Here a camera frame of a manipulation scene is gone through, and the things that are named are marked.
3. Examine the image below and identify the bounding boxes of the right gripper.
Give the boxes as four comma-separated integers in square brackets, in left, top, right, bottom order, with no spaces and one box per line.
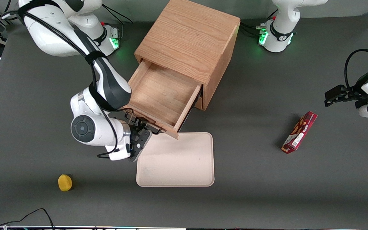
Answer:
[105,116,153,162]

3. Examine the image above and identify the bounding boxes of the wooden drawer cabinet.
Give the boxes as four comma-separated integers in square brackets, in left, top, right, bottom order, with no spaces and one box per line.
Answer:
[134,0,241,111]

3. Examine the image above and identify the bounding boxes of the red snack box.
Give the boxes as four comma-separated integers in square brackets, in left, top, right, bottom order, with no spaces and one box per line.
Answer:
[281,111,318,154]

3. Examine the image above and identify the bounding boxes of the beige plastic tray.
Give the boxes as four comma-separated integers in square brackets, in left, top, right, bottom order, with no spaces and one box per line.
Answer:
[136,132,215,187]

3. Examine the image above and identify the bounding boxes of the yellow lemon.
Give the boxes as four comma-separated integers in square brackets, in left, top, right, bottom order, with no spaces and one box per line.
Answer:
[58,174,73,192]

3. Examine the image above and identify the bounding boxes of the black looped cable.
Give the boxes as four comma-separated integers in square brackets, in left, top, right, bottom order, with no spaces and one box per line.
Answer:
[345,49,368,90]

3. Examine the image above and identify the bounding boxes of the black left arm base cables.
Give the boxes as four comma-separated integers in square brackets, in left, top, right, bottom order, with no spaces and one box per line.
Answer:
[240,9,279,36]

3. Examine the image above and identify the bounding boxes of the black right arm base cable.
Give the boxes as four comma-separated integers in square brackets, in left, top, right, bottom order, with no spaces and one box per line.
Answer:
[102,5,133,40]

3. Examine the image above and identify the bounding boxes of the black cable on table edge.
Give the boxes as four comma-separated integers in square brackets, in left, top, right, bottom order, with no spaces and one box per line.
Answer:
[0,208,55,230]

